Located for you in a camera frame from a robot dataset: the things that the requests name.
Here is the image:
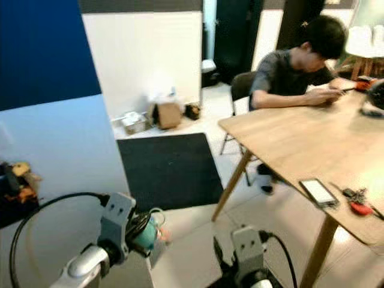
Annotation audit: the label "person's right hand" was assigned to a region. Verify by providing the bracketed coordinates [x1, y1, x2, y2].
[318, 90, 341, 107]

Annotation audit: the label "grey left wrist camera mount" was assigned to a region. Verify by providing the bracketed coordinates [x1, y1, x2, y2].
[97, 191, 137, 265]

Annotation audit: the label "brown cardboard box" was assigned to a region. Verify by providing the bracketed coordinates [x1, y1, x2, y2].
[153, 101, 184, 130]

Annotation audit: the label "wooden table leg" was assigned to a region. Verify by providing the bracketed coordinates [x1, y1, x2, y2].
[299, 214, 338, 288]
[211, 150, 253, 222]

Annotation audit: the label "black and white shoes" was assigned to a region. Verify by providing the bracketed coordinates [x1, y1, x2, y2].
[256, 162, 289, 195]

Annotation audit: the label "black bin with white lid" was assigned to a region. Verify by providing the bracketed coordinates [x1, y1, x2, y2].
[201, 59, 218, 89]

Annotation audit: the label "person's left hand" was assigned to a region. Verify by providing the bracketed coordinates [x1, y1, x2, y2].
[330, 84, 350, 96]

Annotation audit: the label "black phone with white screen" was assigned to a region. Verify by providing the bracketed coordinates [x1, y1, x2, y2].
[299, 177, 340, 209]

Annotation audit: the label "small dark floor object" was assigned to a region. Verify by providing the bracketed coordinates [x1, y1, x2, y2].
[185, 103, 202, 120]

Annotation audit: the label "small white floor box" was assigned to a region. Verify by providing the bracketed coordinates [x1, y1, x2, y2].
[121, 111, 149, 135]

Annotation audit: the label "hanging yellow orange key bunch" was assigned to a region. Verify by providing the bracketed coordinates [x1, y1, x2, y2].
[5, 160, 44, 205]

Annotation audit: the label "dark door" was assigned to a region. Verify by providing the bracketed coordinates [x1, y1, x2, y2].
[214, 0, 261, 85]

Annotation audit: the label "person in dark shirt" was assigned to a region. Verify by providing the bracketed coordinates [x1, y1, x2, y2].
[249, 14, 350, 110]

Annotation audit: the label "orange and black tool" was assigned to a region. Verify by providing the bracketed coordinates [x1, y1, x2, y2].
[355, 75, 379, 91]

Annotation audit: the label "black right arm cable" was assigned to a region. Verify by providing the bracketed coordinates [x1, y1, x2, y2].
[259, 231, 299, 288]

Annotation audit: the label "black floor mat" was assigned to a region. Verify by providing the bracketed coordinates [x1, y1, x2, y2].
[116, 132, 224, 212]

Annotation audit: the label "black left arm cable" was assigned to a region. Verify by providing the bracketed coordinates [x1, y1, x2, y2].
[9, 191, 110, 288]

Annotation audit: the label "keys with red fob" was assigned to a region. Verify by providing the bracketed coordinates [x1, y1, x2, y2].
[341, 187, 380, 217]

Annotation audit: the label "black office chair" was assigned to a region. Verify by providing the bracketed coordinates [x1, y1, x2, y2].
[219, 71, 256, 158]

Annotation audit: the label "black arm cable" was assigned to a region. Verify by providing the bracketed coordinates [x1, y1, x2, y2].
[259, 231, 299, 288]
[9, 191, 110, 288]

